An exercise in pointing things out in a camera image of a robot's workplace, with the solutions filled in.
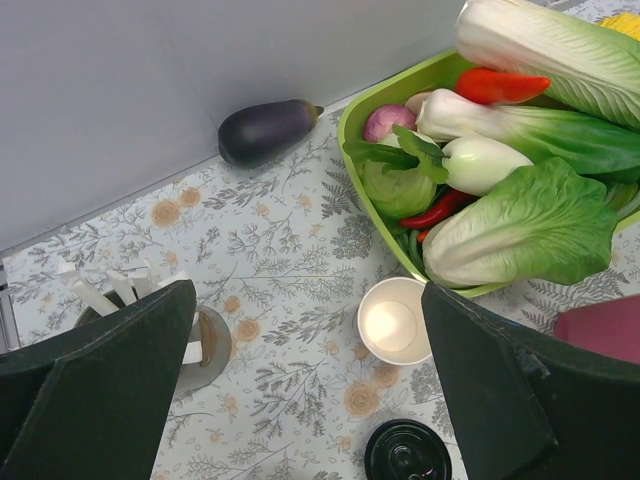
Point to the bok choy front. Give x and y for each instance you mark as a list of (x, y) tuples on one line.
[(541, 222)]

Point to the grey straw holder cup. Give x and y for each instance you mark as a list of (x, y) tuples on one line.
[(210, 345)]

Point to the napa cabbage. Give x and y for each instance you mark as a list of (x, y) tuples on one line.
[(592, 69)]

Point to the red chili pepper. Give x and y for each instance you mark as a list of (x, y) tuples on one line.
[(448, 204)]

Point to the purple eggplant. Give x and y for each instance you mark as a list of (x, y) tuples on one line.
[(253, 136)]

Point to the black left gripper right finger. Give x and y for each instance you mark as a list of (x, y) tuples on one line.
[(525, 405)]

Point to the stack of black lids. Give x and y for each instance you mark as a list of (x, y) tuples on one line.
[(402, 449)]

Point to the bok choy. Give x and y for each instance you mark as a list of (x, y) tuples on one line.
[(593, 147), (541, 222)]

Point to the pink paper cake bag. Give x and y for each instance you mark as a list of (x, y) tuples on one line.
[(610, 328)]

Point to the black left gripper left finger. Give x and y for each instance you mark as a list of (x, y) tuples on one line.
[(91, 403)]

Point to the yellow vegetable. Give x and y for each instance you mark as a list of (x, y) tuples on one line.
[(626, 23)]

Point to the purple onion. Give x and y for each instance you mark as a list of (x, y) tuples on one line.
[(380, 122)]

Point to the bok choy middle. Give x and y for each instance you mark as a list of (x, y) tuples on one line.
[(593, 147)]

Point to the floral table mat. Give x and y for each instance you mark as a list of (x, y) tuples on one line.
[(284, 255)]

